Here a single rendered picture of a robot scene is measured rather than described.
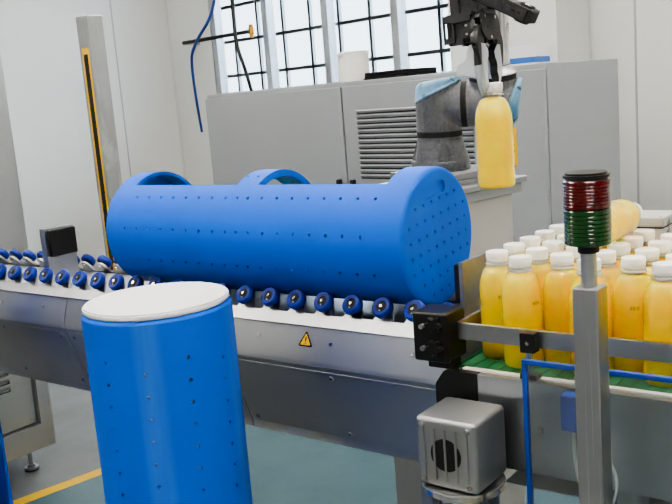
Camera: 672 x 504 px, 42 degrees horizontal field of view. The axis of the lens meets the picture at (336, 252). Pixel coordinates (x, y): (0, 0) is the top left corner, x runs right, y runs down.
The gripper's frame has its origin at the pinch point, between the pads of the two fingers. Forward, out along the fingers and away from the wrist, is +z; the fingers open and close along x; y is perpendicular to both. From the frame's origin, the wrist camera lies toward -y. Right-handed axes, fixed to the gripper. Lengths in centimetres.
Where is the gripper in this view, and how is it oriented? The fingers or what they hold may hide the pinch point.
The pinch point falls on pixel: (492, 87)
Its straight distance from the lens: 167.6
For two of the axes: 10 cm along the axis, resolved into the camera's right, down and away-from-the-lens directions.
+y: -7.9, 0.2, 6.1
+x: -6.0, 1.5, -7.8
